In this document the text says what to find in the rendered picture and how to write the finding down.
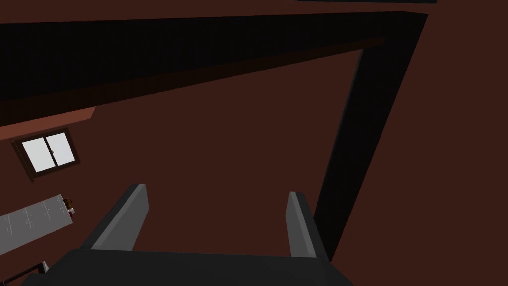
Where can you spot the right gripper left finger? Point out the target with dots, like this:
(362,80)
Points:
(119,226)

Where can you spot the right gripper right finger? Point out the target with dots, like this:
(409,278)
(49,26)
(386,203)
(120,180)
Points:
(301,230)

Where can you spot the window with dark brown frame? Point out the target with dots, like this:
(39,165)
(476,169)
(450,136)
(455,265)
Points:
(47,153)

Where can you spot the grey cabinet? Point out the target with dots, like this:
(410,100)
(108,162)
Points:
(33,222)

